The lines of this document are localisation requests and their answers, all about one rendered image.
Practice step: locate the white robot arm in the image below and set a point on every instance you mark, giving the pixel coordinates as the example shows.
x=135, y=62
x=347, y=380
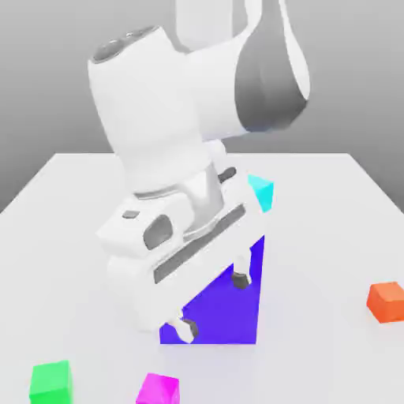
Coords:
x=148, y=110

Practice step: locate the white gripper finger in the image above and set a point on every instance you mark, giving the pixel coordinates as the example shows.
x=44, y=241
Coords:
x=241, y=277
x=186, y=329

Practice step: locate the small cyan cube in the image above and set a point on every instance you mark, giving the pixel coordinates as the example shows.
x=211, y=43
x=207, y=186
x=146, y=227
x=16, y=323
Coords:
x=264, y=192

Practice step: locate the small magenta cube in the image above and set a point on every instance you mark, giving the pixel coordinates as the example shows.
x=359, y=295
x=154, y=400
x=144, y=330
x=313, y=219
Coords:
x=157, y=389

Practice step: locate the small orange cube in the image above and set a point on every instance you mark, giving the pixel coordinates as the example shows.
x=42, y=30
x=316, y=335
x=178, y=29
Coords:
x=386, y=303

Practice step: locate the small green cube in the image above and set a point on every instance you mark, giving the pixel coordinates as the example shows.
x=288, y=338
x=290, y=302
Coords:
x=50, y=383

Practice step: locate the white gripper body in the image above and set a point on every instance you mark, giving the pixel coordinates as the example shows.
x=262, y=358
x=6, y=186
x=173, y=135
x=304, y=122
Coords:
x=176, y=293

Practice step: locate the large blue box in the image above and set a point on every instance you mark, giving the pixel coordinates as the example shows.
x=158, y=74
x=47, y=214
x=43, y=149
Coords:
x=227, y=315

